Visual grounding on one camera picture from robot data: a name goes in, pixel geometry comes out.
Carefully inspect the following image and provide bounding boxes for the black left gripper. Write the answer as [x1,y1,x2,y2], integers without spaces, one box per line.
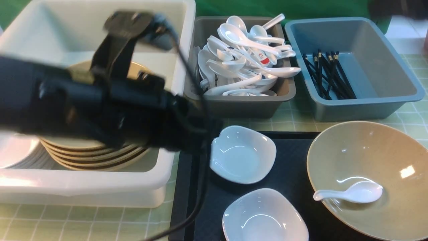
[100,72,223,154]

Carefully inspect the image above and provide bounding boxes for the white sauce dish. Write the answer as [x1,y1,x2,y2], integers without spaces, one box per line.
[222,188,309,241]
[210,126,277,184]

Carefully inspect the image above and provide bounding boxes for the white soup spoon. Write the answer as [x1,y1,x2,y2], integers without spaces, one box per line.
[313,181,383,204]

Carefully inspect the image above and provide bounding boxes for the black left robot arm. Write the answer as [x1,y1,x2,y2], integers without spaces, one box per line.
[0,56,223,154]

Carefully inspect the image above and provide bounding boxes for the black serving tray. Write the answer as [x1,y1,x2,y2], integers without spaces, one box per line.
[168,131,374,241]

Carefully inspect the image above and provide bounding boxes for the white plastic dish tub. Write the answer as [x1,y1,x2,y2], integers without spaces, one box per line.
[0,0,196,209]

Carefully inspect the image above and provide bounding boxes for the white spoon top of pile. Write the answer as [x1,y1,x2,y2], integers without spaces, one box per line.
[219,23,282,57]

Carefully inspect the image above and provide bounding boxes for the white stacked plates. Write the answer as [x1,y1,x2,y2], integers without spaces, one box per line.
[0,132,56,169]

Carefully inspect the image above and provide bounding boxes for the white spoon with red mark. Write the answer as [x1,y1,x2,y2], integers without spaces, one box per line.
[247,47,278,67]

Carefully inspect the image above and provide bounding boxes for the green checkered tablecloth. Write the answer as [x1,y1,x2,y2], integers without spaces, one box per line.
[0,54,428,241]

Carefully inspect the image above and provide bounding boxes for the black chopstick gold tip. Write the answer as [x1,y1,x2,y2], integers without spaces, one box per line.
[334,51,356,99]

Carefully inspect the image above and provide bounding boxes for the blue chopstick bin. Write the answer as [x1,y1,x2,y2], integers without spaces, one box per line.
[284,17,425,122]

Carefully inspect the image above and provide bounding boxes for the green backdrop cloth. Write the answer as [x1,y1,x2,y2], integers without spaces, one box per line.
[0,0,392,34]

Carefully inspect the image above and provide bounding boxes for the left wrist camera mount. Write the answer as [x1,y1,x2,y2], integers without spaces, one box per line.
[90,11,174,81]

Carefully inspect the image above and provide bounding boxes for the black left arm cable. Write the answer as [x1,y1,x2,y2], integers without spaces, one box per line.
[144,20,214,241]

